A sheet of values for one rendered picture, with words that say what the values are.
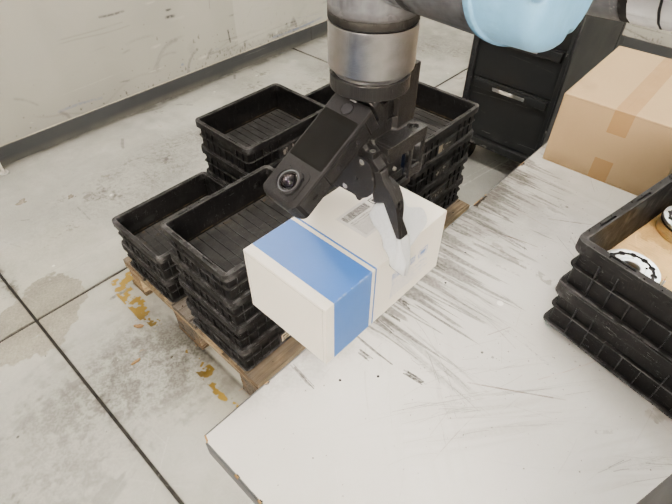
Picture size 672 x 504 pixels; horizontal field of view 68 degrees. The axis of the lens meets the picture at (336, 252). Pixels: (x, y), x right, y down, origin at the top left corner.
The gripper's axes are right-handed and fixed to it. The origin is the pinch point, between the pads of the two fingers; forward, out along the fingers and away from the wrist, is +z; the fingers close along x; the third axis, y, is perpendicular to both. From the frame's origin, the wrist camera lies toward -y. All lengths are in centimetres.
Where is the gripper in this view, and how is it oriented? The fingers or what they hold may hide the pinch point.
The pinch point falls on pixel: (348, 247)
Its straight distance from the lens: 55.9
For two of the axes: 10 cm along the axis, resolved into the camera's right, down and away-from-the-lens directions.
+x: -7.3, -4.8, 4.9
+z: -0.1, 7.2, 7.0
